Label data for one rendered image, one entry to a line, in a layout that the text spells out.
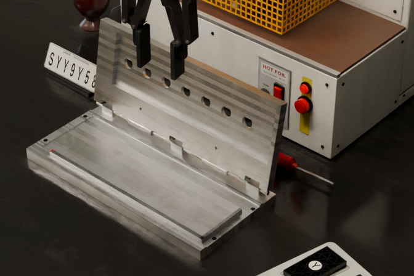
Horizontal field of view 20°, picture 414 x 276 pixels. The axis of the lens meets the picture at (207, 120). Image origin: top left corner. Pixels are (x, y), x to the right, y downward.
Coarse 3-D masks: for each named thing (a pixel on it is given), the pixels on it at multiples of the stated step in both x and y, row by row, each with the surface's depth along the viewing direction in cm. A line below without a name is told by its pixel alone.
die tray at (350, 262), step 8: (320, 248) 199; (336, 248) 199; (304, 256) 197; (344, 256) 197; (280, 264) 196; (288, 264) 196; (352, 264) 196; (264, 272) 194; (272, 272) 194; (280, 272) 194; (336, 272) 194; (344, 272) 194; (352, 272) 194; (360, 272) 194
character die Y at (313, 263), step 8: (328, 248) 197; (312, 256) 196; (320, 256) 196; (328, 256) 196; (336, 256) 196; (296, 264) 194; (304, 264) 195; (312, 264) 194; (320, 264) 194; (328, 264) 194; (336, 264) 194; (344, 264) 195; (288, 272) 193; (296, 272) 194; (304, 272) 192; (312, 272) 192; (320, 272) 192; (328, 272) 193
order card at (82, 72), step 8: (56, 48) 243; (48, 56) 244; (56, 56) 243; (64, 56) 242; (72, 56) 240; (48, 64) 244; (56, 64) 243; (64, 64) 242; (72, 64) 240; (80, 64) 239; (88, 64) 238; (56, 72) 243; (64, 72) 242; (72, 72) 240; (80, 72) 239; (88, 72) 238; (72, 80) 241; (80, 80) 239; (88, 80) 238; (88, 88) 238
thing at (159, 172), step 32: (64, 128) 225; (96, 128) 226; (128, 128) 226; (32, 160) 221; (96, 160) 218; (128, 160) 218; (160, 160) 218; (192, 160) 218; (96, 192) 210; (128, 192) 210; (160, 192) 210; (192, 192) 210; (224, 192) 210; (256, 192) 209; (160, 224) 202; (192, 224) 203
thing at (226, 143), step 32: (128, 32) 218; (160, 64) 216; (192, 64) 210; (96, 96) 229; (128, 96) 223; (160, 96) 219; (192, 96) 213; (224, 96) 208; (256, 96) 202; (160, 128) 220; (192, 128) 214; (224, 128) 210; (256, 128) 205; (224, 160) 211; (256, 160) 206
